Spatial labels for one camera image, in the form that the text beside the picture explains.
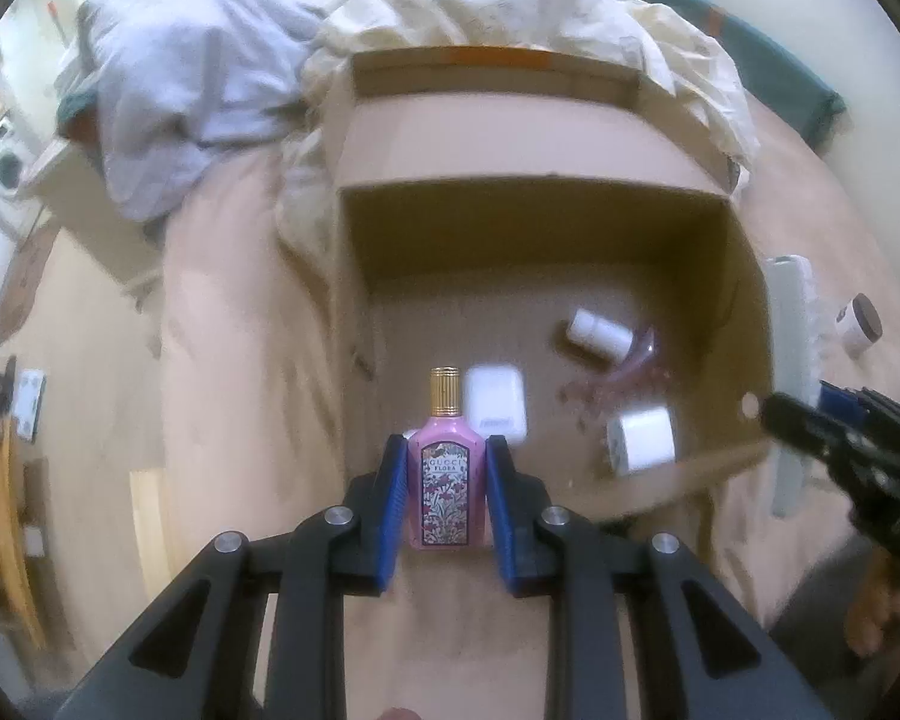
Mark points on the teal cushion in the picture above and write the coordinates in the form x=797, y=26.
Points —
x=765, y=52

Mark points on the long white box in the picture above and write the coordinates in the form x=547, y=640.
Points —
x=791, y=330

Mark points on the person's right leg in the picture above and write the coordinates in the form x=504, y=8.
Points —
x=810, y=615

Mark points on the wooden chair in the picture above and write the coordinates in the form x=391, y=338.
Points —
x=11, y=532

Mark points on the cardboard box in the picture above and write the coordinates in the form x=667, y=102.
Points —
x=495, y=255

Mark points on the white washing machine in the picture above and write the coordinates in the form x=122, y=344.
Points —
x=0, y=161

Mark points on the small white bottle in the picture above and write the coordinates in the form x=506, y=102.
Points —
x=600, y=331

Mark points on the white jar with brown lid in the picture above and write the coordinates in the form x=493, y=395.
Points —
x=859, y=324

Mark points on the person's right hand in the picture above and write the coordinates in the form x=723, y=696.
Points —
x=881, y=607

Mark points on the brown patterned rug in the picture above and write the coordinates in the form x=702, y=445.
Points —
x=26, y=285

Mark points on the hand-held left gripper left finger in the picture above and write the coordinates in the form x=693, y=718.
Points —
x=394, y=510

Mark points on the translucent pink object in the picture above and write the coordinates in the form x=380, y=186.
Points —
x=637, y=366

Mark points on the white cylindrical jar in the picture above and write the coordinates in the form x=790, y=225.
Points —
x=645, y=439

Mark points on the lavender duvet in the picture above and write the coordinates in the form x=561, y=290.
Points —
x=195, y=52

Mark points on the light wooden board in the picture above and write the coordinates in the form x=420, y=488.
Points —
x=148, y=532

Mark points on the cream patterned comforter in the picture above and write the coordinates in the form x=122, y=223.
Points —
x=510, y=0

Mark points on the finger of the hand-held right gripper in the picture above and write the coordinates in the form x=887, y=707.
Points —
x=844, y=399
x=802, y=424

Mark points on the flat white floor scale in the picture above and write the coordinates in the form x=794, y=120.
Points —
x=30, y=405

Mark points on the white earbuds case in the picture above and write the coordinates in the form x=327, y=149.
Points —
x=499, y=401

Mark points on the beige bedside cabinet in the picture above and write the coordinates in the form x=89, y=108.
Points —
x=82, y=202

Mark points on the pink perfume bottle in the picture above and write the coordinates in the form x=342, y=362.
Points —
x=450, y=480

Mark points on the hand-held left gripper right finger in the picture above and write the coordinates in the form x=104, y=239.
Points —
x=501, y=510

